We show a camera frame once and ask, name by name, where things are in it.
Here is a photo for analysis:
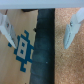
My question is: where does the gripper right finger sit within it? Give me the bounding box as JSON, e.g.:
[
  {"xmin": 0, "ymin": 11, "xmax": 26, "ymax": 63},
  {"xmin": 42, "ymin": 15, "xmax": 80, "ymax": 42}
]
[{"xmin": 62, "ymin": 9, "xmax": 84, "ymax": 51}]

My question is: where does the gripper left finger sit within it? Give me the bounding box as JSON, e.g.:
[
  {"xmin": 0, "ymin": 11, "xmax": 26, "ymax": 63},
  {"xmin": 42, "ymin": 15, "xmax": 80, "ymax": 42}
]
[{"xmin": 0, "ymin": 11, "xmax": 18, "ymax": 49}]

